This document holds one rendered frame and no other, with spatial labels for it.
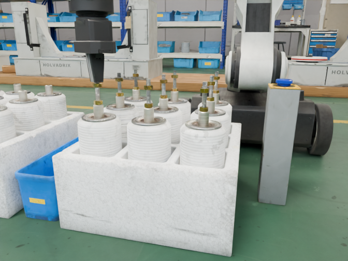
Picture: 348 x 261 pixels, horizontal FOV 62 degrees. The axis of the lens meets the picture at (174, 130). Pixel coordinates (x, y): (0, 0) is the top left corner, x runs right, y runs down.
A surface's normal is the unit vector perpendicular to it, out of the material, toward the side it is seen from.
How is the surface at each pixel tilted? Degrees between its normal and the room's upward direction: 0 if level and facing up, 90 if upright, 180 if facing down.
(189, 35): 90
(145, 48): 90
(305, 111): 45
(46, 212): 92
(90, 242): 0
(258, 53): 51
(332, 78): 90
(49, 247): 0
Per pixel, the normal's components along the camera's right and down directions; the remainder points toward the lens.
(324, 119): -0.19, -0.32
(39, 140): 0.97, 0.07
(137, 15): -0.21, 0.28
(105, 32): 0.61, 0.23
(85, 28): -0.79, 0.17
